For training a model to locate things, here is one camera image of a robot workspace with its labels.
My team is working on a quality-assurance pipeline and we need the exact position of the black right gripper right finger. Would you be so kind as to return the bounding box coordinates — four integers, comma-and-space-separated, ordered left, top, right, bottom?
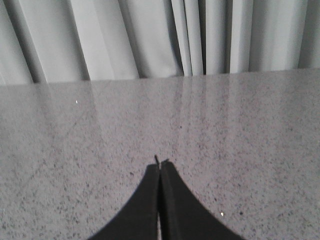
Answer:
159, 161, 242, 240

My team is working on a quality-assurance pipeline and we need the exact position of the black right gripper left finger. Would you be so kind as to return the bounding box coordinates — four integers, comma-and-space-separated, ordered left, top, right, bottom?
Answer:
90, 164, 160, 240

